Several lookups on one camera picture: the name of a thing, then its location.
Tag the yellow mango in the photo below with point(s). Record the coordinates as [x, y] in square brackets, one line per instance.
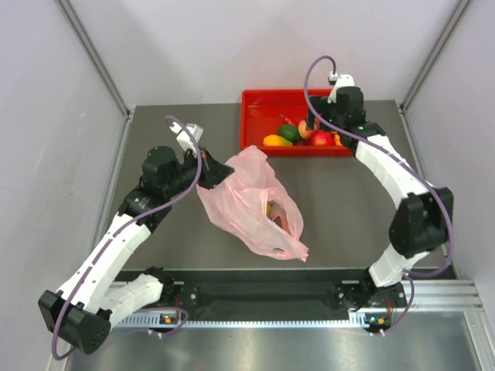
[274, 140]

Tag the red plastic tray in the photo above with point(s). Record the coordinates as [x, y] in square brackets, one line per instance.
[261, 115]

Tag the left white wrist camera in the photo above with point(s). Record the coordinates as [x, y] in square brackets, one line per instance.
[185, 136]

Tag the pink wrinkled peach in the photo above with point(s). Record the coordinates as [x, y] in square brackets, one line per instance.
[305, 132]

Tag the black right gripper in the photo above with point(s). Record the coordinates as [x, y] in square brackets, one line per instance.
[321, 104]

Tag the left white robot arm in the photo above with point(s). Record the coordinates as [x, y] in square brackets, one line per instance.
[81, 311]

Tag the green avocado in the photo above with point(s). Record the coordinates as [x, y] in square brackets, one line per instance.
[289, 132]

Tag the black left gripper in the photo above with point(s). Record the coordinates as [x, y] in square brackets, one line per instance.
[220, 170]

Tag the red apple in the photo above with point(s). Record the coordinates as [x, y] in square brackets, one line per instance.
[322, 138]

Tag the pink plastic bag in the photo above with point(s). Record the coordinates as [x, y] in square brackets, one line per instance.
[238, 206]

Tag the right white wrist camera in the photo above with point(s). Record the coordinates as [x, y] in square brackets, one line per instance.
[337, 81]

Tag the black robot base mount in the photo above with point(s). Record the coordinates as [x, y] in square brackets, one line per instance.
[333, 289]

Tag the red chili pepper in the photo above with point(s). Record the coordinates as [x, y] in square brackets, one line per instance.
[286, 119]

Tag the grey slotted cable duct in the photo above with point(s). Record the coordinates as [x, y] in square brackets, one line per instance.
[158, 320]

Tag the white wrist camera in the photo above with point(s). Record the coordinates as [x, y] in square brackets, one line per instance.
[185, 136]
[337, 81]

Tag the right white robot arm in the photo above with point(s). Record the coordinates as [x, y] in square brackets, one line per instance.
[423, 216]

